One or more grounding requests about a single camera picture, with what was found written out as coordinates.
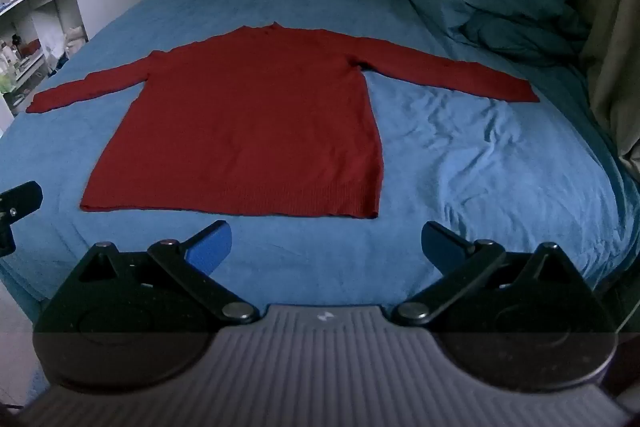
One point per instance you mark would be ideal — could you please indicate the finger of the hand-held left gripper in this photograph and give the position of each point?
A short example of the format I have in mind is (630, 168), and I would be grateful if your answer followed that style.
(22, 202)

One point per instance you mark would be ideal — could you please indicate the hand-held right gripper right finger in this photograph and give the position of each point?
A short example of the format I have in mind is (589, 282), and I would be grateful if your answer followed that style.
(440, 249)

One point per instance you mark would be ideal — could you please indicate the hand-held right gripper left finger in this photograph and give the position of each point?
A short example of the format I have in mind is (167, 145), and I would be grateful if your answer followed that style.
(212, 252)

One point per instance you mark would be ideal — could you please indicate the red knit sweater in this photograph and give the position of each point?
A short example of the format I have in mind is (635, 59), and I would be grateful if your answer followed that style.
(240, 122)

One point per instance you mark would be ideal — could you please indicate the blue bed sheet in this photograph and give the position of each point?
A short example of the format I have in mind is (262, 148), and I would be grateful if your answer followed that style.
(475, 167)

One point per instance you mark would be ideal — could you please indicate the white shelf unit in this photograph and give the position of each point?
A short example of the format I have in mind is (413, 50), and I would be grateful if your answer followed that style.
(45, 7)

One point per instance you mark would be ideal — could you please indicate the beige curtain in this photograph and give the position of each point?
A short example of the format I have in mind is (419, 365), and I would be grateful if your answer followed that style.
(610, 32)

